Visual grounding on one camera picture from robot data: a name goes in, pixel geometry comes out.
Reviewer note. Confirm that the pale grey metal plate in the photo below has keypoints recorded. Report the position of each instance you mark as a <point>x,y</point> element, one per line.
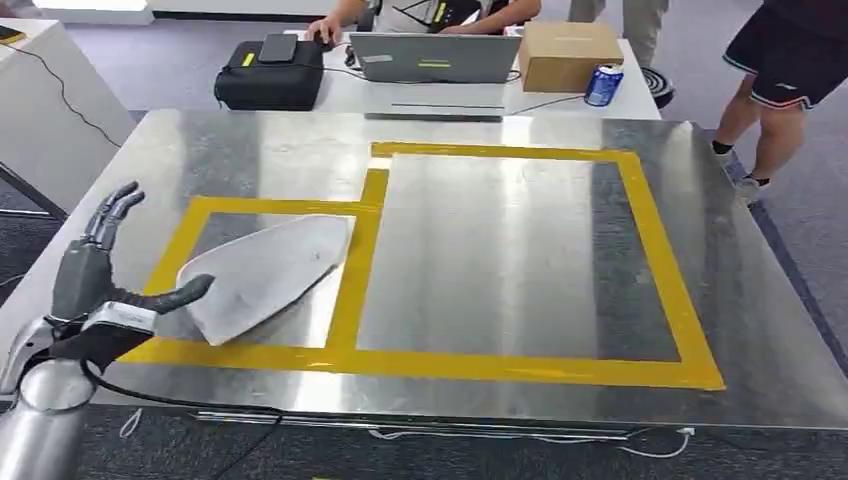
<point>265,272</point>

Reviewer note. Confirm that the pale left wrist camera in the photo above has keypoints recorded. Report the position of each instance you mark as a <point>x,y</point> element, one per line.
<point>122,318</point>

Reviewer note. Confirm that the dark grey tablet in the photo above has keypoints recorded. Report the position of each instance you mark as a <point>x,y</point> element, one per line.
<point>278,48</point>

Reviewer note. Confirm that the white table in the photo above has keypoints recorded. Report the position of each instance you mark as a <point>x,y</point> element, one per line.
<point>344,96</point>

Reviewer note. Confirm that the black round base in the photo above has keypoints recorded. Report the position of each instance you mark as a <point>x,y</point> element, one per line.
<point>661,89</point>

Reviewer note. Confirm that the yellow tape outline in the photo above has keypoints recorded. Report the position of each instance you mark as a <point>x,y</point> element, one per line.
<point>464,371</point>

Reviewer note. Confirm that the brown cardboard box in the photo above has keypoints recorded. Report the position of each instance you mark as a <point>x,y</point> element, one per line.
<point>570,56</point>

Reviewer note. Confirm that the silver laptop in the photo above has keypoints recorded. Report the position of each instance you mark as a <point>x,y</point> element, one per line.
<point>434,60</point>

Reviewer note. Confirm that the blue drink can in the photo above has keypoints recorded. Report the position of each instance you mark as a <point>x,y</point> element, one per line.
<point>603,86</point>

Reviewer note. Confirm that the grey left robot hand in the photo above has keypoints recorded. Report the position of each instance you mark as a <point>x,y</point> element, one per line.
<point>83,278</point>

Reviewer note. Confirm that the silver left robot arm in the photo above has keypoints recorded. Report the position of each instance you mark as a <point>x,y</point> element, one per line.
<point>40,430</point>

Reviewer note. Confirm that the black metal leg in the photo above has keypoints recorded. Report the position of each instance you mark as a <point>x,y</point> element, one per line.
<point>33,192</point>

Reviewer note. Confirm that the black carrying case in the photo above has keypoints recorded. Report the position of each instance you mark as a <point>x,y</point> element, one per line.
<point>272,83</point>

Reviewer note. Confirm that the person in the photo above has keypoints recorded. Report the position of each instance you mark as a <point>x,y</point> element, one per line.
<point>490,16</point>
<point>782,60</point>
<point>623,20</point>

